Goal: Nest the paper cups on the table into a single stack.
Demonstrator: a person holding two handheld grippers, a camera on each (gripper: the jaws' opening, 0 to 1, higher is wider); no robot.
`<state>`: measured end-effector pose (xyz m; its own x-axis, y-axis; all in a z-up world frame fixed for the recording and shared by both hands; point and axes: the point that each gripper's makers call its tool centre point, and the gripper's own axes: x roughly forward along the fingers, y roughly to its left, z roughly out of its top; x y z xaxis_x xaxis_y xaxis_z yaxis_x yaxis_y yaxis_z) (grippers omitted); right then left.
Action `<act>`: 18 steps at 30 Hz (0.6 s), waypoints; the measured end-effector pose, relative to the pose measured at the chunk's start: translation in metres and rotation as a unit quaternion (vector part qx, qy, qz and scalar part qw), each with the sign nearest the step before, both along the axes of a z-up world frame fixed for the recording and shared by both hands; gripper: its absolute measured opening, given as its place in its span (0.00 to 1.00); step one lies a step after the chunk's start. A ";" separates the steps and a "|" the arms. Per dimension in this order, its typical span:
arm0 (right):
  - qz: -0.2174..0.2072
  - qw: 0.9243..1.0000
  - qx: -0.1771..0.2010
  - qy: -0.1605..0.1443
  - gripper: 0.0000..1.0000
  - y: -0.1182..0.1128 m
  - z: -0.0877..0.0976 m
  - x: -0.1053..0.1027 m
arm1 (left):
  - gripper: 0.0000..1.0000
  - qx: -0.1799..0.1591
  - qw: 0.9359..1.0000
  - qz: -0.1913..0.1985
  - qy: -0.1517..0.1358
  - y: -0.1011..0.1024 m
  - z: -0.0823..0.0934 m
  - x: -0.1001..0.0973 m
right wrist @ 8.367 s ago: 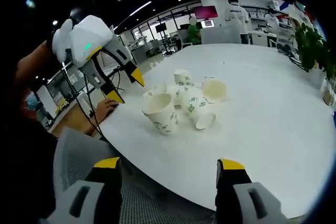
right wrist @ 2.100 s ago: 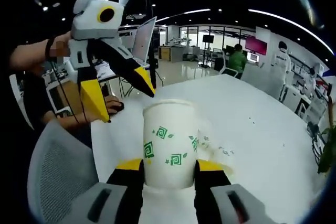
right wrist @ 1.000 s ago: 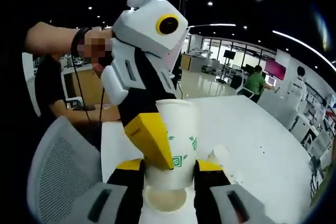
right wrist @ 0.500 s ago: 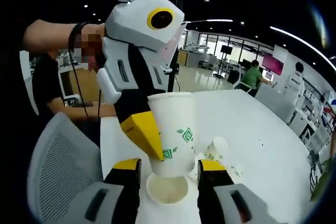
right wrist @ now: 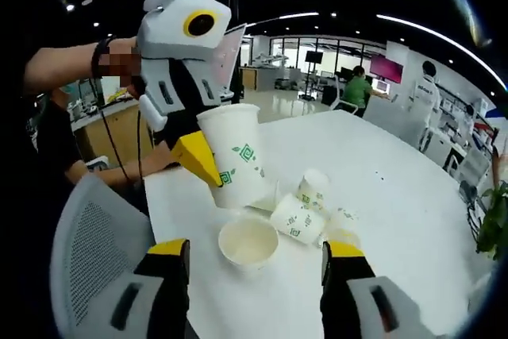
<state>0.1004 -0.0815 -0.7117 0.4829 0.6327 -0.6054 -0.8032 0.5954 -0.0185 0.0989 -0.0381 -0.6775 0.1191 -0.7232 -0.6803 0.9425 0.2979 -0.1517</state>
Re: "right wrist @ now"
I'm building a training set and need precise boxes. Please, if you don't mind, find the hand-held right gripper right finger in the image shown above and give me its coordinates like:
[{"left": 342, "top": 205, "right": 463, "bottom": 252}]
[{"left": 319, "top": 239, "right": 437, "bottom": 339}]

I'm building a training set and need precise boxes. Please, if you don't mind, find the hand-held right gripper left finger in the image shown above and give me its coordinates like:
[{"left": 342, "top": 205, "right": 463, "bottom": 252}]
[{"left": 96, "top": 237, "right": 191, "bottom": 339}]

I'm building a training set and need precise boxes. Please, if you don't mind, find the green-printed white paper cup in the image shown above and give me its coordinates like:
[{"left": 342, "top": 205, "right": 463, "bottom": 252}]
[
  {"left": 297, "top": 168, "right": 333, "bottom": 213},
  {"left": 196, "top": 102, "right": 279, "bottom": 210},
  {"left": 217, "top": 218, "right": 280, "bottom": 273},
  {"left": 269, "top": 191, "right": 325, "bottom": 245},
  {"left": 323, "top": 206, "right": 361, "bottom": 247}
]

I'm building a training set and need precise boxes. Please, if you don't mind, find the person's left hand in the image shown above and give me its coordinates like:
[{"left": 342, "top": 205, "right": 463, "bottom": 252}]
[{"left": 109, "top": 36, "right": 139, "bottom": 49}]

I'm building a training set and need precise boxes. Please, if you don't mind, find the grey mesh office chair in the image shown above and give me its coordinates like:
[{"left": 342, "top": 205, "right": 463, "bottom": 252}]
[{"left": 49, "top": 174, "right": 160, "bottom": 339}]

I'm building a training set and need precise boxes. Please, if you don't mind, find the black wristband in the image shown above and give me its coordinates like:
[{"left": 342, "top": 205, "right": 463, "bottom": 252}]
[{"left": 90, "top": 35, "right": 119, "bottom": 79}]

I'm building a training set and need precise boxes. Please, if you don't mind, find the yellow item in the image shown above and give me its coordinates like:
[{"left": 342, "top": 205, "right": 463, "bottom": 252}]
[{"left": 106, "top": 91, "right": 133, "bottom": 105}]

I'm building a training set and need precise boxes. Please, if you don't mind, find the white table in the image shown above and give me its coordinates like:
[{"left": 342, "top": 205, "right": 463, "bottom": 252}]
[{"left": 143, "top": 110, "right": 495, "bottom": 339}]

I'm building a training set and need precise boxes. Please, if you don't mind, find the black monitor on stand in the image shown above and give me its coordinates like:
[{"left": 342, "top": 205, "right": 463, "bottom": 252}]
[{"left": 299, "top": 52, "right": 325, "bottom": 101}]

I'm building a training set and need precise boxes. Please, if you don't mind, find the white office chair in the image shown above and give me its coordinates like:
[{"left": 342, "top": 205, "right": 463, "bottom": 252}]
[
  {"left": 444, "top": 144, "right": 493, "bottom": 187},
  {"left": 331, "top": 75, "right": 366, "bottom": 118}
]

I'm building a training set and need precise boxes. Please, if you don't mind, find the small white monitor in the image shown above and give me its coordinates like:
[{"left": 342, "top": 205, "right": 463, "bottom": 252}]
[{"left": 371, "top": 79, "right": 392, "bottom": 96}]

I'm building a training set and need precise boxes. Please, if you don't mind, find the pink display screen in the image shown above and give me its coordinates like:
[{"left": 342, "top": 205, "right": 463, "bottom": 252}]
[{"left": 368, "top": 53, "right": 405, "bottom": 83}]

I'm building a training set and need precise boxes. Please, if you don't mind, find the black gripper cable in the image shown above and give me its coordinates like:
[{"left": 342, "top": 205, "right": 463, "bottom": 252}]
[{"left": 89, "top": 76, "right": 144, "bottom": 182}]

